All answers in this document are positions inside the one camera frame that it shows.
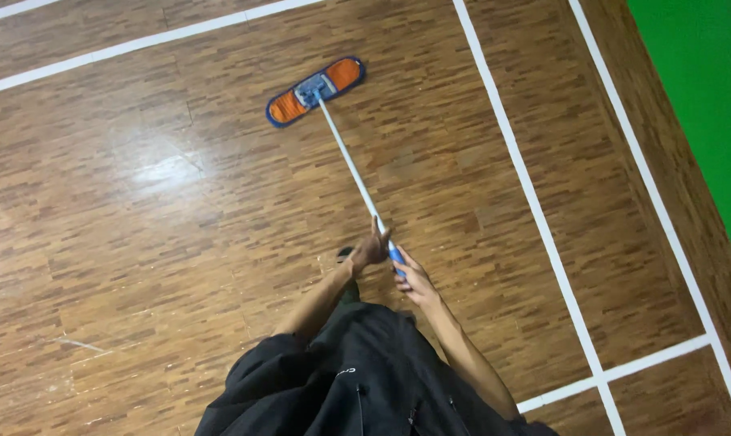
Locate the person's left hand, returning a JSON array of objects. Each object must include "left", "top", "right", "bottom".
[{"left": 348, "top": 216, "right": 393, "bottom": 271}]

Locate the person's right hand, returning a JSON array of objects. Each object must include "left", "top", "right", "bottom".
[{"left": 392, "top": 245, "right": 441, "bottom": 310}]

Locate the orange and blue mop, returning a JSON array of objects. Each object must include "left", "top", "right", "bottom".
[{"left": 265, "top": 56, "right": 408, "bottom": 279}]

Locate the person's black jacket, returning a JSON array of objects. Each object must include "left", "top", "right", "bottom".
[{"left": 194, "top": 302, "right": 560, "bottom": 436}]

